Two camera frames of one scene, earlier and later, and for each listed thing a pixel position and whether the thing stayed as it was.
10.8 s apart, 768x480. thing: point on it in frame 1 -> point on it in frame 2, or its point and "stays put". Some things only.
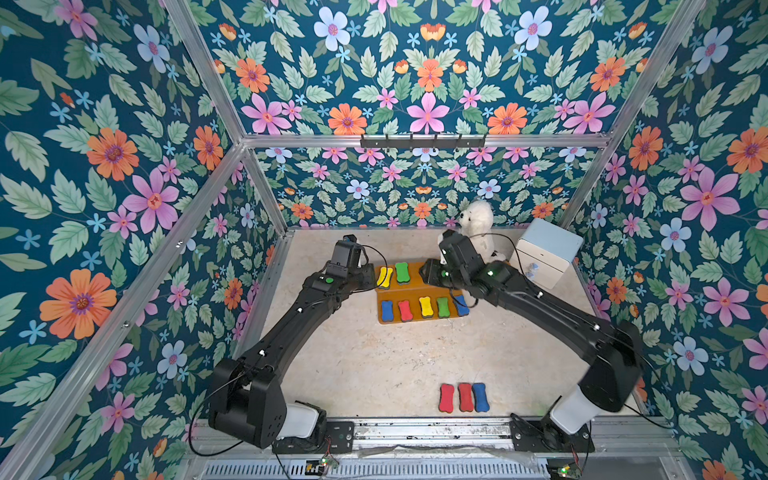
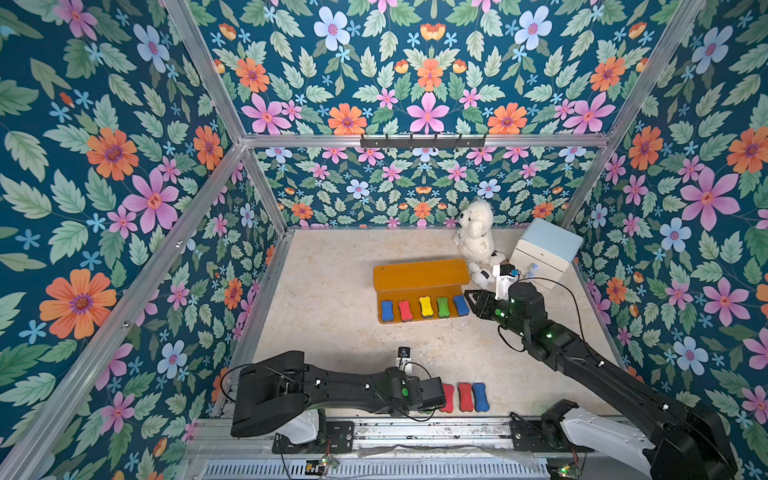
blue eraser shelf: (460, 305) stays put
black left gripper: (367, 272) -> (414, 409)
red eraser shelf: (446, 403) stays put
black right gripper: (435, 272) -> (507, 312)
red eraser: (465, 397) stays put
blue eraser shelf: (481, 401) stays put
